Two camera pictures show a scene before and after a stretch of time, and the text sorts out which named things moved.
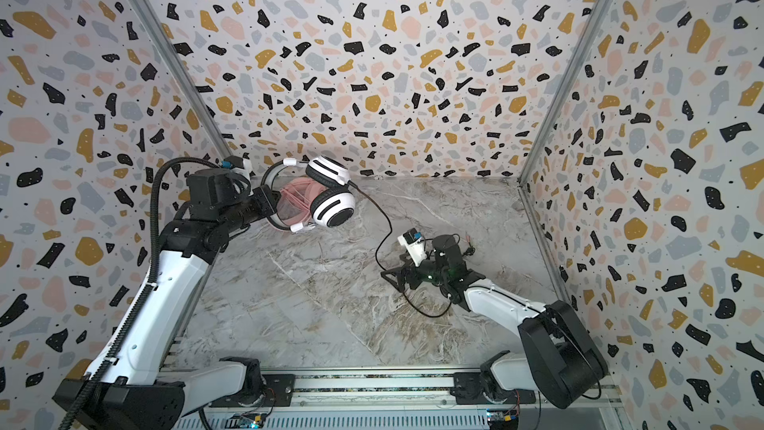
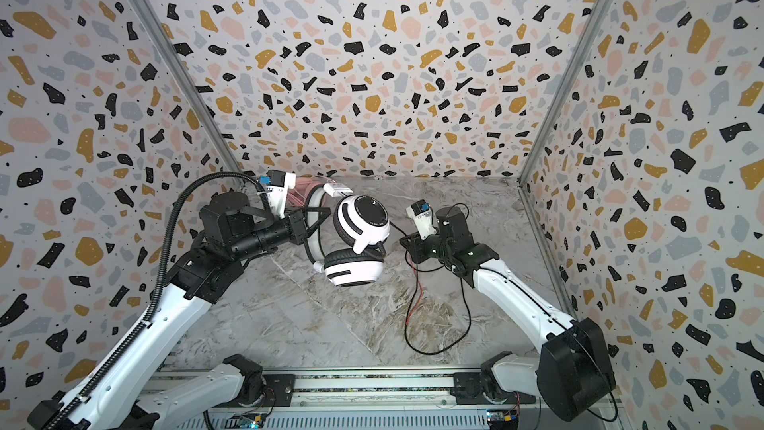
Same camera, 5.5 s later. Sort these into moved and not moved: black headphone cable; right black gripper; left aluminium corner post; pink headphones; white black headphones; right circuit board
Moved: right black gripper; white black headphones; black headphone cable
Not moved: right circuit board; left aluminium corner post; pink headphones
